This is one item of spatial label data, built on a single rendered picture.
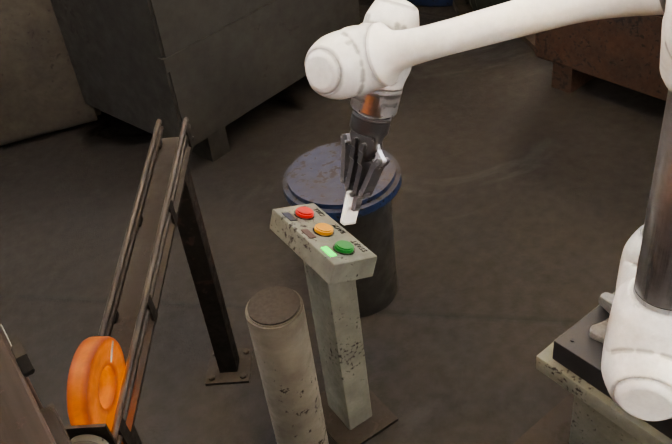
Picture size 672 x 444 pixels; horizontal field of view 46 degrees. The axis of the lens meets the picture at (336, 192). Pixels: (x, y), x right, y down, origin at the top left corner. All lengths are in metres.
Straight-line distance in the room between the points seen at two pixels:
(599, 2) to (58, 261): 2.01
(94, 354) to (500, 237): 1.57
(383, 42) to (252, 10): 1.76
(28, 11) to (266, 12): 0.90
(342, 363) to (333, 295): 0.21
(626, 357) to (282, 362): 0.68
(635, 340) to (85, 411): 0.85
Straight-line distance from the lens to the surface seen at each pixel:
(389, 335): 2.24
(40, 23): 3.27
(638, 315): 1.35
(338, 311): 1.74
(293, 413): 1.79
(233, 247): 2.61
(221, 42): 2.90
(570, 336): 1.70
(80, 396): 1.25
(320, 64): 1.23
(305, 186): 2.08
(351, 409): 1.99
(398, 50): 1.24
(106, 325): 1.43
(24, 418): 0.56
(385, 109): 1.44
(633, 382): 1.37
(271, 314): 1.61
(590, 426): 1.87
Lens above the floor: 1.64
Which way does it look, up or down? 36 degrees down
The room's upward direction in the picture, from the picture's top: 7 degrees counter-clockwise
